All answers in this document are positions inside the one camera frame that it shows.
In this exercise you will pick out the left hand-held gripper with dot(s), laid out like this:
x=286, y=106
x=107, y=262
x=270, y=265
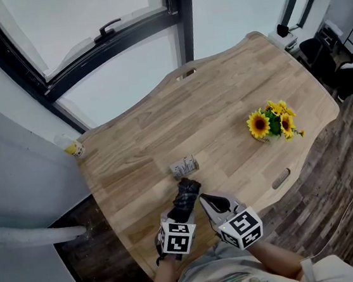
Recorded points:
x=177, y=240

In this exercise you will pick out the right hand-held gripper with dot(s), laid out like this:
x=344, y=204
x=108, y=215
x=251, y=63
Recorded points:
x=241, y=228

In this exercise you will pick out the dark plaid umbrella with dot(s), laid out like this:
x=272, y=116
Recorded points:
x=186, y=199

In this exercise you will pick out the person's right forearm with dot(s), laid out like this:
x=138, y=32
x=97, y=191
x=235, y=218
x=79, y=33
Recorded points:
x=277, y=259

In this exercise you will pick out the small grey printed box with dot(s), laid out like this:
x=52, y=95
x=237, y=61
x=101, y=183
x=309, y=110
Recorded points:
x=184, y=167

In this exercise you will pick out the person's light printed shirt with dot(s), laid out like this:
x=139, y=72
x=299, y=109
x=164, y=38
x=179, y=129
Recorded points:
x=225, y=278

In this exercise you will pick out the light wooden table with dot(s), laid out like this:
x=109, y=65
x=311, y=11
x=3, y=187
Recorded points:
x=193, y=119

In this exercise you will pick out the potted artificial sunflower bouquet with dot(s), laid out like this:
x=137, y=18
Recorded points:
x=273, y=122

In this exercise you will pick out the clear bottle with yellow label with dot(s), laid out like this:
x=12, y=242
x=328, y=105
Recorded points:
x=74, y=148

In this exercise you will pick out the white pipe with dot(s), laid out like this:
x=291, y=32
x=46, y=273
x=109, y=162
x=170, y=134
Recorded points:
x=31, y=234

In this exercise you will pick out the white cabinet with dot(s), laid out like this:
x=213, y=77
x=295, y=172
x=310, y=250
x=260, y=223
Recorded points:
x=285, y=42

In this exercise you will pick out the black office chair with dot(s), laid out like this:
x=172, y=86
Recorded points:
x=316, y=54

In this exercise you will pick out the small black device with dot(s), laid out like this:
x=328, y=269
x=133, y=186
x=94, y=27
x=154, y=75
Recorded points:
x=282, y=30

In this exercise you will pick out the black window frame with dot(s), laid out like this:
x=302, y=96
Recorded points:
x=110, y=46

